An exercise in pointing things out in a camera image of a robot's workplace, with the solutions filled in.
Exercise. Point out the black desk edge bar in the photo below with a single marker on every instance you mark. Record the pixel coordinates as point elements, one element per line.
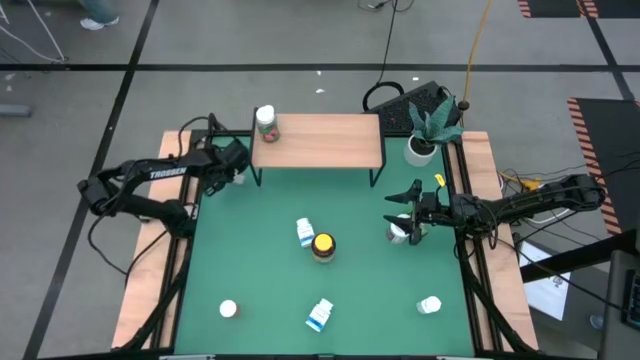
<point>575,260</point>

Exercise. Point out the white paper sheet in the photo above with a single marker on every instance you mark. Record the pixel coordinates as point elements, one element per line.
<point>547,295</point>

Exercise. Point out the white bottle maroon label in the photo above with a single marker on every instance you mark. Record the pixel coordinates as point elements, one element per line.
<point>397,235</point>

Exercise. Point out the green snake plant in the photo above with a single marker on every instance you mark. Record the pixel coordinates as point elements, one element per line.
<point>435,125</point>

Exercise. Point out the yellow tag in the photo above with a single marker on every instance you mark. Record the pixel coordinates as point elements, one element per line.
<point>440,180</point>

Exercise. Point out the amber bottle yellow cap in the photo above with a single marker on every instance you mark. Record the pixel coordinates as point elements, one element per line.
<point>323,243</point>

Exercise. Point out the black keyboard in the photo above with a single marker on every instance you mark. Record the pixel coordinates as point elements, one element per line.
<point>400,115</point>

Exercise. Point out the orange pill bottle white cap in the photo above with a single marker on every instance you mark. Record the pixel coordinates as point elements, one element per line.
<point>228,308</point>

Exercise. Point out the grey flat floor object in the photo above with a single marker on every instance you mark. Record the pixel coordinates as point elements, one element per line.
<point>15,110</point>

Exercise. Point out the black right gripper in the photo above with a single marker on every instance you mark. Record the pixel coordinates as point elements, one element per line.
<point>435,212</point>

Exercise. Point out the yellow power plug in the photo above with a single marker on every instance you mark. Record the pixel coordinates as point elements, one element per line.
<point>530,184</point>

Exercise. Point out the white round plant pot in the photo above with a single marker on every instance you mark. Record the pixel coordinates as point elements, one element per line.
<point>415,157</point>

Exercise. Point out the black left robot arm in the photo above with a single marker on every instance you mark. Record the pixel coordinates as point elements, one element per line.
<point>167,173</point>

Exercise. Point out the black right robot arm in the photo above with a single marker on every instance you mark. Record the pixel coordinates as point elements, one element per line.
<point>530,202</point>

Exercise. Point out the black mat striped edge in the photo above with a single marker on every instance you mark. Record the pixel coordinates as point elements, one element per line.
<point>555,7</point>
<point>615,130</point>

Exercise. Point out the person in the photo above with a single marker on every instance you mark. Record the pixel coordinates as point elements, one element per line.
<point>100,10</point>

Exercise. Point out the large white bottle blue label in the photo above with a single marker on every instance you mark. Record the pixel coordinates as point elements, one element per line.
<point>320,315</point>

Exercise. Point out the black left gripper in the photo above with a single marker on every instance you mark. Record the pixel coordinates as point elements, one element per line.
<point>234,156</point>

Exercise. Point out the green table mat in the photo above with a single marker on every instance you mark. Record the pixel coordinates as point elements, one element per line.
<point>250,270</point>

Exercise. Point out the wooden shelf black metal frame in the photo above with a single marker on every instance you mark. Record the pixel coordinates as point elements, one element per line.
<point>325,145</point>

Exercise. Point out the small white bottle blue label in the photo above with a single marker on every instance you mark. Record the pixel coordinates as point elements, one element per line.
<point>305,232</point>

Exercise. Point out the grey cabinet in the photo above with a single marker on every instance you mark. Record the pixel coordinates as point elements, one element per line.
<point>615,310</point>

